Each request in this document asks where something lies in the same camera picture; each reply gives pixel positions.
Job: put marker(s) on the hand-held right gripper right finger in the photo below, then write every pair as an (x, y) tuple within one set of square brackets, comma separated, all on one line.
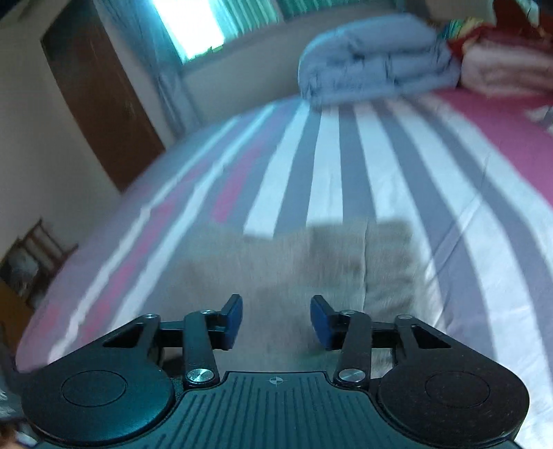
[(320, 321)]

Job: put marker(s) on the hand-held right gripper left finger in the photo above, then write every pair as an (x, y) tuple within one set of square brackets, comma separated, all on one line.
[(233, 321)]

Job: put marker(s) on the grey pants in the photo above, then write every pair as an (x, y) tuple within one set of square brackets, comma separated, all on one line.
[(302, 276)]

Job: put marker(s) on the striped pink bed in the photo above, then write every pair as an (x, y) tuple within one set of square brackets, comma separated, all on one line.
[(367, 164)]

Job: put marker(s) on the dark wooden chair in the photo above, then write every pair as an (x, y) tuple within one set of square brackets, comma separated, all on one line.
[(39, 254)]

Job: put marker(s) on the grey blue curtain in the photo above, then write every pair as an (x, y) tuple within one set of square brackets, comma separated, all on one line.
[(160, 73)]

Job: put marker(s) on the brown wooden door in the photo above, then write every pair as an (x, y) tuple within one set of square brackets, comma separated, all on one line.
[(103, 95)]

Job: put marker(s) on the folded blue duvet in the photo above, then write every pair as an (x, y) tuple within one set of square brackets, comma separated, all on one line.
[(376, 64)]

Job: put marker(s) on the sliding glass window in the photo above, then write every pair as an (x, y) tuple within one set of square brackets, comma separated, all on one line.
[(194, 26)]

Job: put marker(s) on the striped grey white pillow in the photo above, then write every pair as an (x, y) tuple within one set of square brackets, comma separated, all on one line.
[(540, 115)]

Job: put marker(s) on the folded pink quilt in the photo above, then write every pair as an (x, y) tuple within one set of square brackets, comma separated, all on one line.
[(505, 69)]

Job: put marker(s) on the folded red patterned blanket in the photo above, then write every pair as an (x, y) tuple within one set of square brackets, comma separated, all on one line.
[(462, 32)]

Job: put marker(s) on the red white headboard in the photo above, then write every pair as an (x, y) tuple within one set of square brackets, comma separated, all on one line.
[(514, 13)]

